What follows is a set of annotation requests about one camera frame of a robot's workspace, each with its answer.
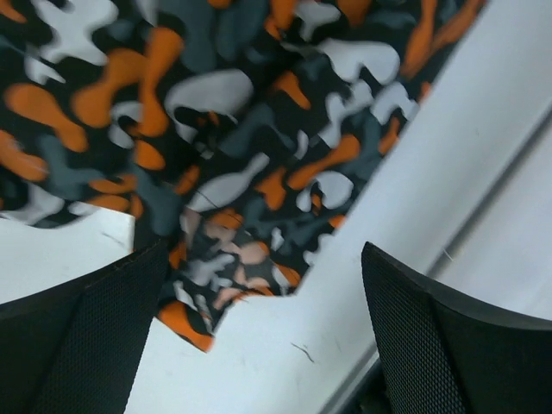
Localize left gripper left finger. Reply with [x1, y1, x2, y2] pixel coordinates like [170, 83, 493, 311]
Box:
[1, 240, 168, 413]

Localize orange camouflage shorts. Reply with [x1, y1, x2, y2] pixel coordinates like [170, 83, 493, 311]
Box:
[1, 1, 484, 351]

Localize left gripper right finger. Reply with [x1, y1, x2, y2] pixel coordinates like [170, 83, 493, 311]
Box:
[361, 242, 551, 414]

